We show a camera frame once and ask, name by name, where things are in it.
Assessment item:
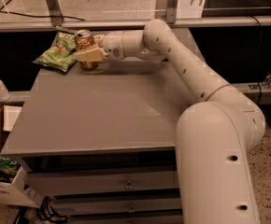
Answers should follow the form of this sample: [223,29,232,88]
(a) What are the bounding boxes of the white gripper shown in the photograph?
[74,32,125,62]

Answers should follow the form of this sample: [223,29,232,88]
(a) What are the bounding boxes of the orange soda can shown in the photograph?
[74,30,98,71]

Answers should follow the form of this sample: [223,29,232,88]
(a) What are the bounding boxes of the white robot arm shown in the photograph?
[75,19,265,224]

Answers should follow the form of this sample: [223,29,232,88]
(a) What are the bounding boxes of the green jalapeno chip bag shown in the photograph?
[34,32,77,73]

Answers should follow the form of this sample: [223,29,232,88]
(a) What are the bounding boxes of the green snack bag in box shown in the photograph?
[0,155,20,175]

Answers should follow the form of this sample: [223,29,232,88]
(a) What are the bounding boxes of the grey drawer cabinet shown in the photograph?
[2,58,193,224]

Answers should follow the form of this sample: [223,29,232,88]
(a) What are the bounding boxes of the cardboard box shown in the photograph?
[0,105,43,208]

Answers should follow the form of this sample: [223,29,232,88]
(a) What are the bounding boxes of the metal frame rail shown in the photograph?
[0,0,271,32]

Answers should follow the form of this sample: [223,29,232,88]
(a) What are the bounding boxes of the black cable on floor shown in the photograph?
[0,0,87,22]

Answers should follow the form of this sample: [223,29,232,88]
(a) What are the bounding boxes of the black cable right side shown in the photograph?
[249,15,264,105]

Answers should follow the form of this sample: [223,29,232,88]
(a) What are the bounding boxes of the black cables under cabinet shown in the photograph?
[13,196,69,224]

